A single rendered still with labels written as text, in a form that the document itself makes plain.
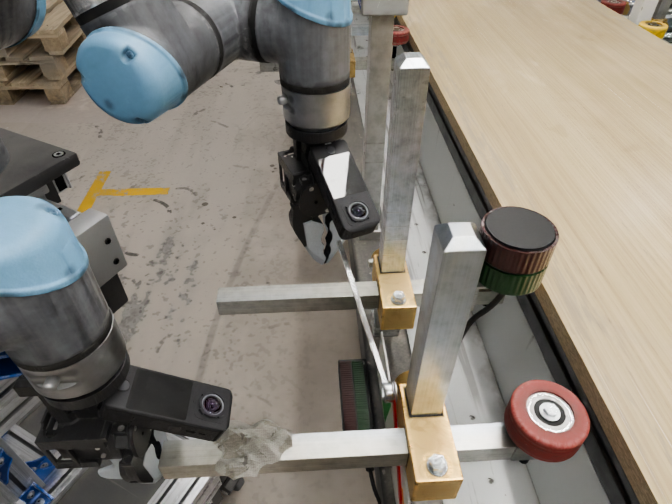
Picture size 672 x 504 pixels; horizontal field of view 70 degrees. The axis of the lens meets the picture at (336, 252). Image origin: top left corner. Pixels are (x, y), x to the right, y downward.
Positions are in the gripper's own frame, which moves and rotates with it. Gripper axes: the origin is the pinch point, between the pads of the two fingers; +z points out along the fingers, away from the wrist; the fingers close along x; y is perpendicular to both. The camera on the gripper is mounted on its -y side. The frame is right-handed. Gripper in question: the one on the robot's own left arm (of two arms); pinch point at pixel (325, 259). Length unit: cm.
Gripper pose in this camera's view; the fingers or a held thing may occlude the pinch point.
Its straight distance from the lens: 66.6
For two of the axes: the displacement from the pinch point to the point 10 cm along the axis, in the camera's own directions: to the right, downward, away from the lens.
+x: -9.2, 2.6, -2.9
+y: -4.0, -6.1, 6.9
